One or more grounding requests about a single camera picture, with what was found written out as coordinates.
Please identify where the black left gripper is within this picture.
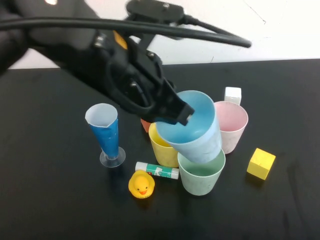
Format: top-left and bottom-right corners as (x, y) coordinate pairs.
(89, 29), (196, 126)

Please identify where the yellow plastic cup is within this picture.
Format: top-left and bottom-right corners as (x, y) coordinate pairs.
(148, 122), (180, 168)

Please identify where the light blue plastic cup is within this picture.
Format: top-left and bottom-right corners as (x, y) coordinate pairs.
(154, 89), (223, 165)

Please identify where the pink plastic cup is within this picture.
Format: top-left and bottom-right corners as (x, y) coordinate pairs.
(213, 100), (249, 155)

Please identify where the orange foam cube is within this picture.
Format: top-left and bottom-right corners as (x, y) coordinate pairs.
(139, 118), (152, 133)

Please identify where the green white glue stick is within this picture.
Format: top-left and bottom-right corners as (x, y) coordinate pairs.
(134, 161), (180, 181)

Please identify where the tall clear glass, blue paper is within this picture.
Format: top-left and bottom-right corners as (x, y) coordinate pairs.
(84, 102), (127, 168)

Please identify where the white foam cube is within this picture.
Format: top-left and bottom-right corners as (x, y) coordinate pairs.
(224, 86), (243, 106)

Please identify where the light green plastic cup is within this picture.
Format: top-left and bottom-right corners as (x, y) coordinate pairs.
(177, 148), (226, 197)

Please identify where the yellow rubber duck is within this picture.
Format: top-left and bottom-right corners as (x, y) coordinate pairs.
(128, 169), (156, 200)

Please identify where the large yellow foam cube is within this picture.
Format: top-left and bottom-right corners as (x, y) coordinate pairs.
(246, 147), (277, 181)

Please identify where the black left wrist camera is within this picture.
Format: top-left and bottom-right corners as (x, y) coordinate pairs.
(125, 0), (186, 41)

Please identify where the thick black cable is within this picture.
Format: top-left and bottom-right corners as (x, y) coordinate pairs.
(0, 14), (252, 49)

